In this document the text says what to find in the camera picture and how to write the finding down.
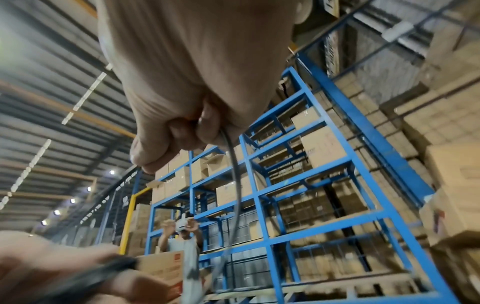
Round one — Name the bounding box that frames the person's right hand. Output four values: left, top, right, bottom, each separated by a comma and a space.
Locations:
95, 0, 312, 175

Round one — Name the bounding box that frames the person's left hand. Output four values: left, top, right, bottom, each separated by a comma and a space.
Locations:
0, 231, 174, 304

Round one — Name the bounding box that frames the black cable plug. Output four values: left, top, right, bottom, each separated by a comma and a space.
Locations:
35, 255, 139, 304

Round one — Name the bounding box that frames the grey cable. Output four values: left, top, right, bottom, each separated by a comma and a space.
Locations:
208, 127, 243, 297

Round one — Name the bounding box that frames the red printed cardboard box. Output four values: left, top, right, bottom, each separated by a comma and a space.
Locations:
135, 250, 185, 301

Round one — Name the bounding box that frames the row of ceiling strip lights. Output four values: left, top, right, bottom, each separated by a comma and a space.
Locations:
0, 62, 114, 210

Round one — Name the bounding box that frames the small plain cardboard box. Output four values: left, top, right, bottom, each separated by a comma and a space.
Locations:
290, 107, 322, 129

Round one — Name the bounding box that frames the blue metal cage rack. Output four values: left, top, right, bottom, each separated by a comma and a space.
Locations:
144, 67, 462, 304

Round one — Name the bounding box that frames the large plain cardboard box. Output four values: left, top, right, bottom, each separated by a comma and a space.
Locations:
300, 127, 348, 170

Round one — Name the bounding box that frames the stack of cardboard boxes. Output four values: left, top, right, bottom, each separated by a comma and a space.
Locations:
315, 36, 480, 297

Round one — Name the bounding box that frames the tilted cardboard box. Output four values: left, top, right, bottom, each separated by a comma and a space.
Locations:
419, 184, 480, 247

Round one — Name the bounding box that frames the yellow metal post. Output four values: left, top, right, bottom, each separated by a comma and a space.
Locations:
118, 187, 152, 256

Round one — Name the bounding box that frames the blue pallet rack frame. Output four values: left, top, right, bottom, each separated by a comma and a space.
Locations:
286, 0, 480, 208

